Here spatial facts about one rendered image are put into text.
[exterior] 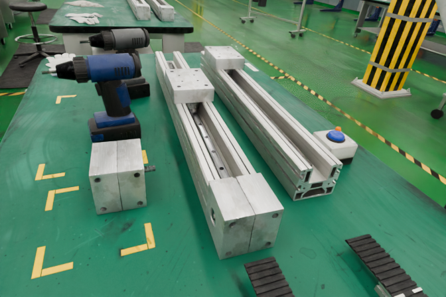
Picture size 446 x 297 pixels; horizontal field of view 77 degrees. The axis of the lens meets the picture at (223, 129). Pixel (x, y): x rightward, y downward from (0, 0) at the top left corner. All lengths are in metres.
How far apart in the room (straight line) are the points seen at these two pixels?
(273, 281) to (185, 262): 0.14
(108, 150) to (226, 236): 0.27
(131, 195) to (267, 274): 0.27
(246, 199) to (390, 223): 0.32
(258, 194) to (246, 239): 0.07
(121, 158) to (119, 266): 0.18
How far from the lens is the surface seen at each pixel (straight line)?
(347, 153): 0.76
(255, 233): 0.49
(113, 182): 0.54
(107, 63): 0.68
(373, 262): 0.55
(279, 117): 0.77
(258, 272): 0.47
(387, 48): 3.74
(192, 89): 0.75
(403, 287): 0.54
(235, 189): 0.48
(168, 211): 0.57
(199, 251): 0.52
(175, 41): 2.20
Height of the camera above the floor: 1.20
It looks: 31 degrees down
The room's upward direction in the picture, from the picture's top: 6 degrees clockwise
